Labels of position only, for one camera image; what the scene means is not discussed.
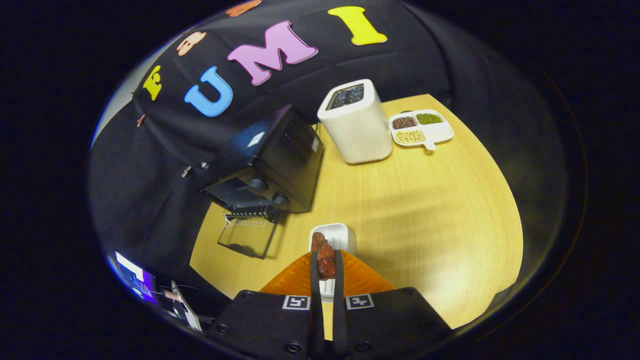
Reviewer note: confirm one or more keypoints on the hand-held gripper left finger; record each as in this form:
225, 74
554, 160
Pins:
315, 310

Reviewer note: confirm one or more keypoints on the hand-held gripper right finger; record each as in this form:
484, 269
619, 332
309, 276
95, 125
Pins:
339, 310

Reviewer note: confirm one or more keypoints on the reddish brown meat piece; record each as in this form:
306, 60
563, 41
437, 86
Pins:
326, 262

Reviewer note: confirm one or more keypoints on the black toaster oven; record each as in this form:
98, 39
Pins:
295, 165

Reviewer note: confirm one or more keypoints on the white pop-up toaster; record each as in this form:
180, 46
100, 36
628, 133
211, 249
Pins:
357, 130

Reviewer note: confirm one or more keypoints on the small white rectangular tray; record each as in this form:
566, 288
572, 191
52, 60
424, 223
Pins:
342, 235

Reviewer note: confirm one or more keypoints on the white angled stand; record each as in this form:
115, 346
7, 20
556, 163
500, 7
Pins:
186, 310

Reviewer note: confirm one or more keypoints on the lit computer screen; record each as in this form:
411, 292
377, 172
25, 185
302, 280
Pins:
134, 277

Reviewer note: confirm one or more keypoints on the silver metal clip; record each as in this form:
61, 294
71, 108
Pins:
186, 171

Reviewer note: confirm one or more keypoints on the white divided dish with beans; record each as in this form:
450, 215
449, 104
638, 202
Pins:
435, 132

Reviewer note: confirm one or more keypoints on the wooden clothespin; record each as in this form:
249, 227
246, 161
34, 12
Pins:
141, 120

